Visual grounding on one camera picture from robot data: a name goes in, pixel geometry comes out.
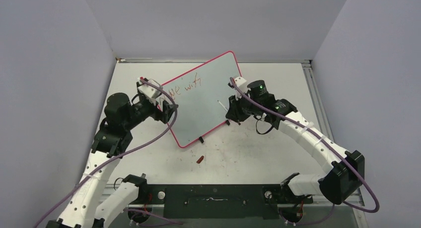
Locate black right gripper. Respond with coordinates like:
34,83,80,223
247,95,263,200
226,91,261,123

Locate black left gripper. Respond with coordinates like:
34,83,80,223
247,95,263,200
124,91,177,130

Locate red marker cap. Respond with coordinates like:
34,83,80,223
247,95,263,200
196,156,205,164

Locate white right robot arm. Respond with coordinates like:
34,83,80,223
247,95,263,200
226,77,365,205

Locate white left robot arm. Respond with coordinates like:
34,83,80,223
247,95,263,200
46,88,178,228

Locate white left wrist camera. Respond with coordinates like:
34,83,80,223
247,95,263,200
137,77,163,106

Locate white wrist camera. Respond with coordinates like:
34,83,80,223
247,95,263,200
137,77,163,106
228,76,248,93

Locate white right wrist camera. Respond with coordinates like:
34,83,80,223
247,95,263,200
228,76,248,93

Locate whiteboard with pink frame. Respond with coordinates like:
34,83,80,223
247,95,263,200
163,51,241,148

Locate aluminium rail frame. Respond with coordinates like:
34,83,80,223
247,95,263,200
117,58,365,208

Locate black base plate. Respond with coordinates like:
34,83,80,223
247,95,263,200
130,184,313,220

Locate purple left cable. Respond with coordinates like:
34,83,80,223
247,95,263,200
33,77,185,228

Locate purple cable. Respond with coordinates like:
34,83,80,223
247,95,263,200
230,77,380,226
33,77,185,228

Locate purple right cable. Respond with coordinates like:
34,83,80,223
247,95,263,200
230,77,380,226

